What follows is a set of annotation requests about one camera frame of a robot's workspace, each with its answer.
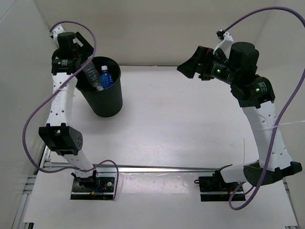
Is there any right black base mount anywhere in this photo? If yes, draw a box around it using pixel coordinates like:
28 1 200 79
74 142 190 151
194 177 239 202

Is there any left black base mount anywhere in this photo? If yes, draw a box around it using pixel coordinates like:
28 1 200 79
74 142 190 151
70 171 117 200

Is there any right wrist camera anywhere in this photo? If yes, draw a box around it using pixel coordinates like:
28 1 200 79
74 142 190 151
213 30 234 55

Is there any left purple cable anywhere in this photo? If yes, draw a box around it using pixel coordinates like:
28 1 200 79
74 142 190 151
22 21 119 200

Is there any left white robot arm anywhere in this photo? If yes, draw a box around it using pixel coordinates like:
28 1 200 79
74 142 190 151
39 32 100 191

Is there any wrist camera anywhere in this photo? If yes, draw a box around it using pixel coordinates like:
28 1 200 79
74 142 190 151
50 24 65 40
213 30 234 55

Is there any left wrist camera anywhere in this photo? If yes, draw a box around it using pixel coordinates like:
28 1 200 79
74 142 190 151
50 24 65 40

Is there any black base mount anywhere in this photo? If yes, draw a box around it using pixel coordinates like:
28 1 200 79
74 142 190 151
194 177 239 202
70 171 117 200

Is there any clear unlabelled plastic bottle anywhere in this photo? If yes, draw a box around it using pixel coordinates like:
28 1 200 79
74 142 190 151
83 61 103 91

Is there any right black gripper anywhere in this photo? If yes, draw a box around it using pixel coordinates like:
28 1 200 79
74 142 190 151
177 46 240 86

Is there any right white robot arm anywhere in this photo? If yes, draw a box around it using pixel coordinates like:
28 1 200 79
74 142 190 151
177 42 302 191

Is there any black plastic bin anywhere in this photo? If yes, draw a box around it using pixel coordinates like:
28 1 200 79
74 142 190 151
76 56 123 117

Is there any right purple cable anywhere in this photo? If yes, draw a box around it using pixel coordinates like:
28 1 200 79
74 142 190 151
224 6 305 210

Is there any aluminium frame rail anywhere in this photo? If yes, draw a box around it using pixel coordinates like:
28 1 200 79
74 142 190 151
92 163 221 174

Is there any purple cable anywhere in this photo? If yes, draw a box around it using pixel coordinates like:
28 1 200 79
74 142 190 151
224 6 305 210
22 21 119 200

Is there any blue label clear bottle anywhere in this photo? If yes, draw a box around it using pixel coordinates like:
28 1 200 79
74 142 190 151
100 65 113 89

